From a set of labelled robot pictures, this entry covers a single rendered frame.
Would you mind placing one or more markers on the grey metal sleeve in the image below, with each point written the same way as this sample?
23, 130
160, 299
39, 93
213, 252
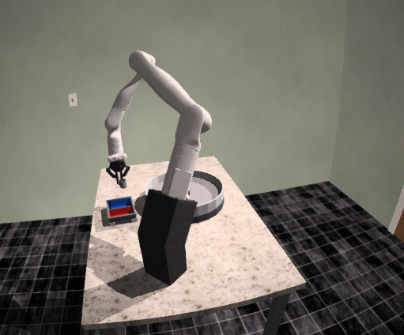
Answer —
123, 184

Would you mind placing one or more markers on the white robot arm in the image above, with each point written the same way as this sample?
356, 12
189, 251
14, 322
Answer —
192, 117

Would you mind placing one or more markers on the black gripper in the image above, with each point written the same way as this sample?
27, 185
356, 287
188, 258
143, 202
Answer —
118, 166

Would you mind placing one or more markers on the grey round turntable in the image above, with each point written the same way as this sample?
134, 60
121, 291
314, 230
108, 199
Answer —
206, 189

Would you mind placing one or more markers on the grey divided bin with blue and red compartments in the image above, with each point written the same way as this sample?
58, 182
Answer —
121, 215

